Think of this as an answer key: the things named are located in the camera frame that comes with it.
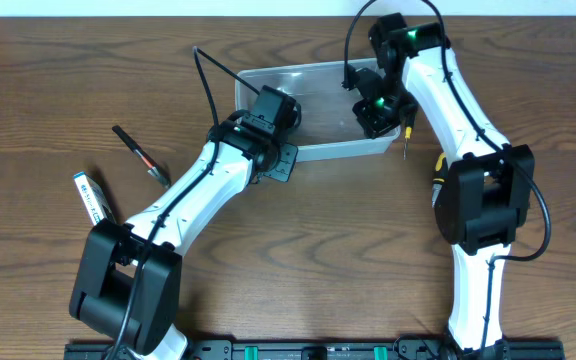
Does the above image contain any slim black yellow screwdriver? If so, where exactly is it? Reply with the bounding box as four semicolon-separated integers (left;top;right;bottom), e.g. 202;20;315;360
403;106;417;160

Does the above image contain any clear plastic container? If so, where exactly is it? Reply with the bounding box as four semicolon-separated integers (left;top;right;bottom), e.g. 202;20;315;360
238;61;401;162

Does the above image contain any stubby yellow black screwdriver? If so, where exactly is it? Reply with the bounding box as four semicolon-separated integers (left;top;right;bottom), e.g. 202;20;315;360
431;152;449;207

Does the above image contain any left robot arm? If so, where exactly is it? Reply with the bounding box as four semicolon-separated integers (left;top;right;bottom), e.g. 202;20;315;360
69;108;302;359

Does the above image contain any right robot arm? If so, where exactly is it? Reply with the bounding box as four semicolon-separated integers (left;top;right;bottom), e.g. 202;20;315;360
342;13;534;359

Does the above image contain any black orange nail puller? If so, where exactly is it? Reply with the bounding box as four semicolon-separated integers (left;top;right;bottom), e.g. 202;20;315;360
112;125;171;189

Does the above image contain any white blue cardboard box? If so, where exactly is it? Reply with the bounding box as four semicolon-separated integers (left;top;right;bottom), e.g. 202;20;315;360
73;172;115;225

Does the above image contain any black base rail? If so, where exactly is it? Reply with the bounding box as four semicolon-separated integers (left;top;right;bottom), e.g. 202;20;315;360
63;337;566;360

